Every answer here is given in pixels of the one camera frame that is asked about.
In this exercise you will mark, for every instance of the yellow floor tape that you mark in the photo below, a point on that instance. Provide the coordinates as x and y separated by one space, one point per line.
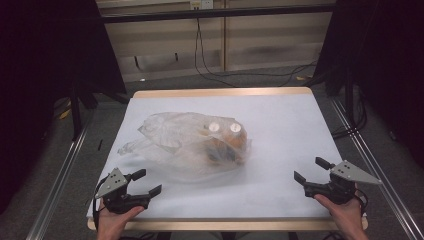
65 114
300 78

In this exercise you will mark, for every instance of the black metal stand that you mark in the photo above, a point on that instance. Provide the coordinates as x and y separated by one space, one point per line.
76 110

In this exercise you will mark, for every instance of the milk tea bottle dark label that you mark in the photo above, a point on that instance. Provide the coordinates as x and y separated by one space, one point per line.
213 127
235 128

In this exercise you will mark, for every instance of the dark curtain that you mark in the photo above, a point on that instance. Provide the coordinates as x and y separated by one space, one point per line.
40 83
383 66

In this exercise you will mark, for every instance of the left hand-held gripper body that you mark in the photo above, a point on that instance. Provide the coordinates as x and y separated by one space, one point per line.
113 183

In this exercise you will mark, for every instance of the metal floor rail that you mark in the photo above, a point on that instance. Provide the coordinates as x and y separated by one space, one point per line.
60 183
376 166

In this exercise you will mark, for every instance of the person's left hand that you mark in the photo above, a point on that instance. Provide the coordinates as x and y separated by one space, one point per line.
113 223

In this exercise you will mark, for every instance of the clear plastic bag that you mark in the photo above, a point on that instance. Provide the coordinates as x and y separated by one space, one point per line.
166 133

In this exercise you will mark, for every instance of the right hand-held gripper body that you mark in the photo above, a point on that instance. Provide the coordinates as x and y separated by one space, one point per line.
346 173

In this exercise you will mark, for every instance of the black horizontal bar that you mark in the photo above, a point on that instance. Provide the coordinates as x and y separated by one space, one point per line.
216 13

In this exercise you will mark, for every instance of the person's right hand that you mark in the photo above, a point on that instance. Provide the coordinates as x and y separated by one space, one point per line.
343 216

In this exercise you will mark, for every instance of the small black floor object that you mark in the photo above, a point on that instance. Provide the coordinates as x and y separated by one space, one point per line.
100 144

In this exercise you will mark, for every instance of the white wall socket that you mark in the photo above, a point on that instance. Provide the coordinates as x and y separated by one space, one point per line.
201 4

